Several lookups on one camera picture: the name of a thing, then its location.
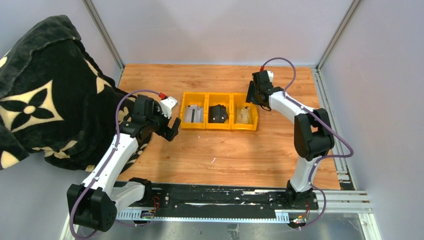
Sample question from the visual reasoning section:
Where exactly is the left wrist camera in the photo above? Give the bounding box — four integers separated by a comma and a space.
159, 96, 178, 119

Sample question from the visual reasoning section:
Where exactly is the silver card holder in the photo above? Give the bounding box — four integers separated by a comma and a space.
184, 104, 204, 124

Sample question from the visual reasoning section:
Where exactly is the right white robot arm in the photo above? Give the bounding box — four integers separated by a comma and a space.
246, 70, 335, 209

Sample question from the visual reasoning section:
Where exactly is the black card holder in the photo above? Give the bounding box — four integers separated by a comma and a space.
208, 104, 229, 124

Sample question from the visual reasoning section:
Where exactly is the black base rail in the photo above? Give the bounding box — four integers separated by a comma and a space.
118, 183, 319, 223

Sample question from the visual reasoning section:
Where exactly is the yellow three-compartment bin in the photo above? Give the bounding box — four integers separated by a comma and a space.
180, 92, 259, 131

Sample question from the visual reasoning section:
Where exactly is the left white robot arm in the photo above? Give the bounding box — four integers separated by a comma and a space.
66, 90, 181, 238

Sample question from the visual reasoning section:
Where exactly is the tan card holder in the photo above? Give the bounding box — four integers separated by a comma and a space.
235, 106, 253, 125

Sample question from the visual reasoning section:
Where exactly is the black floral blanket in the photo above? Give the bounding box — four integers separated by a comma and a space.
0, 15, 136, 172

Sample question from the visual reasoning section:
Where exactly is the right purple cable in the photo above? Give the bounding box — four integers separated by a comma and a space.
259, 57, 355, 229

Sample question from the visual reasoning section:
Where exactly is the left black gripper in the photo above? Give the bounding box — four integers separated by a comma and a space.
146, 102, 181, 141

